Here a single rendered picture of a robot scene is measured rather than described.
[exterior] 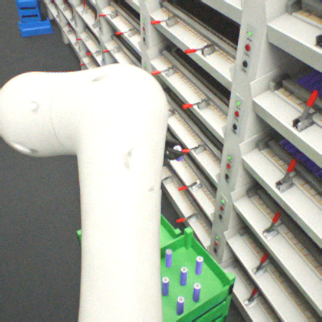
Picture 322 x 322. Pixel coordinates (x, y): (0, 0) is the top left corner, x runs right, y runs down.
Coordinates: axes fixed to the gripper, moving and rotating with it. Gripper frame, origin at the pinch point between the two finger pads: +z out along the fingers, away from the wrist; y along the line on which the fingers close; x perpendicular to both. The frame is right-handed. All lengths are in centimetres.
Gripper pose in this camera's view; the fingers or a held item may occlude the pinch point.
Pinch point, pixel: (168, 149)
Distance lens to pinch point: 78.8
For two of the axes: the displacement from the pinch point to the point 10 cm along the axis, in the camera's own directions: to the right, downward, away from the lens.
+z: 5.1, 0.9, 8.6
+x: 8.0, -4.1, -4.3
